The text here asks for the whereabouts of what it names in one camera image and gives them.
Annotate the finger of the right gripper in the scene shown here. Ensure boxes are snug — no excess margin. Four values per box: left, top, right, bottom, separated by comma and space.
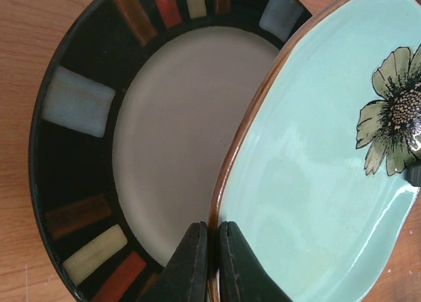
406, 164, 421, 187

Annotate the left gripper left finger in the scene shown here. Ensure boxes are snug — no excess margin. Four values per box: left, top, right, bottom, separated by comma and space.
137, 222, 208, 302

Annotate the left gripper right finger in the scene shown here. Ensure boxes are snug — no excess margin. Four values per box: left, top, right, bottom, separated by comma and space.
219, 221, 291, 302

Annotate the mint plate with flower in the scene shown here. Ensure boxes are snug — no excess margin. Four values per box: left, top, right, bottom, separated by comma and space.
208, 0, 420, 301

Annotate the black rimmed beige plate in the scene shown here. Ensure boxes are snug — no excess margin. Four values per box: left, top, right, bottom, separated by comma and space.
29, 0, 311, 301

